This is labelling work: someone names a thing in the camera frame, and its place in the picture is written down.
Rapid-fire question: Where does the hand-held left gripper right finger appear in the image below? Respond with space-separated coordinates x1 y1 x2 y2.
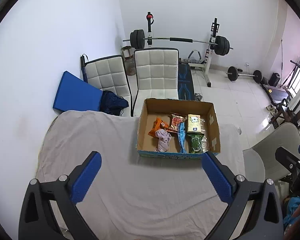
201 151 284 240

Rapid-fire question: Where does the red snack packet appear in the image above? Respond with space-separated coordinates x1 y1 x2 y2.
168 113 187 133

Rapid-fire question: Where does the grey exercise handle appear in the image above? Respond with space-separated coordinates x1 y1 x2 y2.
189 50 202 64

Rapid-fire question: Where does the blue foam mat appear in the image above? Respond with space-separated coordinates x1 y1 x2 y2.
52 71 103 112

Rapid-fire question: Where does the pale purple sock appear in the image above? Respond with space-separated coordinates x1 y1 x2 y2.
154 129 172 152

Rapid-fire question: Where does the dark armchair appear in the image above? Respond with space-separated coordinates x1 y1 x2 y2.
270 99 298 128

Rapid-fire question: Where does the clear water jug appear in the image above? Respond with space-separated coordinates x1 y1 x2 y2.
125 56 136 77

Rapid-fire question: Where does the grey plastic chair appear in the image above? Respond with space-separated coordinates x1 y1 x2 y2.
242 123 300 180

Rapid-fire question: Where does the blue snack packet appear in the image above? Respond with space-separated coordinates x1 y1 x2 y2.
177 122 188 154

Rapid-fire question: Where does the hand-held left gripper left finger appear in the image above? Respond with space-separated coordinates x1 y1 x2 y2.
18 151 102 240

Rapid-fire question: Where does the dark blue jacket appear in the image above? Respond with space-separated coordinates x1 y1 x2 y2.
101 90 129 116

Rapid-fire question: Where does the cardboard box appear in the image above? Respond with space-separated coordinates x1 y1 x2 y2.
136 98 221 160

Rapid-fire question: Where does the small barbell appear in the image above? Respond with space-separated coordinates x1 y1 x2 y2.
226 66 262 83

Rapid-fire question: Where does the yellow tissue pack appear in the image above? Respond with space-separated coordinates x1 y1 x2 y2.
186 114 202 133

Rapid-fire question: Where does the black speaker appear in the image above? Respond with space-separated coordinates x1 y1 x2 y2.
269 72 281 87

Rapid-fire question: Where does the black weight bench pad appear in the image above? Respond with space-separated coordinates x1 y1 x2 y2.
178 63 194 100

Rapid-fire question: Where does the white bench press rack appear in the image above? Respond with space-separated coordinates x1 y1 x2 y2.
145 12 219 88

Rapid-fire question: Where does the large barbell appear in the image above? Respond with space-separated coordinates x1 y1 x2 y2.
122 29 234 56

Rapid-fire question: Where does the black and blue pole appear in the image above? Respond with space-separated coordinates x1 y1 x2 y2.
80 54 88 83

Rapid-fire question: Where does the green wet wipes packet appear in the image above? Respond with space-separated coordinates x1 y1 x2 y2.
186 133 205 153

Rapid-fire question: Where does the grey blanket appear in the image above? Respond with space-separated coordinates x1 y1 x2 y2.
35 110 245 240

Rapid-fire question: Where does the orange snack packet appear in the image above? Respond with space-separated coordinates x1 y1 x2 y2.
148 117 170 138

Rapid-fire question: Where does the treadmill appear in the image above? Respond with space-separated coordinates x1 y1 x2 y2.
261 84 293 100

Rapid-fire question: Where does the white quilted chair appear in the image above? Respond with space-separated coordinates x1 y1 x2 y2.
132 48 180 117
85 55 132 117

